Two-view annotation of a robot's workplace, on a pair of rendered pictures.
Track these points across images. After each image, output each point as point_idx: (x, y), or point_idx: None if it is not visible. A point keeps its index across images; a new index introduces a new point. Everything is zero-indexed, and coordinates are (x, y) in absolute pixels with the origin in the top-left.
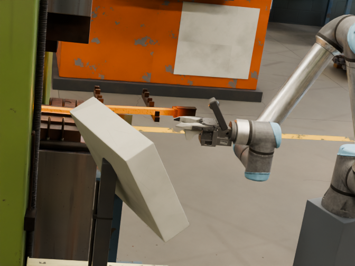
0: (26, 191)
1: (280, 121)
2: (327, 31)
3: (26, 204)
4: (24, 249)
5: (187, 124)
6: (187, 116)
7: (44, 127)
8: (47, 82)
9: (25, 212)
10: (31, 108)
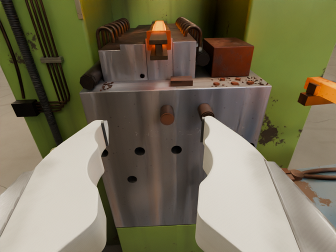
0: (8, 73)
1: None
2: None
3: (24, 91)
4: (47, 135)
5: (65, 143)
6: (254, 151)
7: (110, 41)
8: (261, 19)
9: (20, 97)
10: None
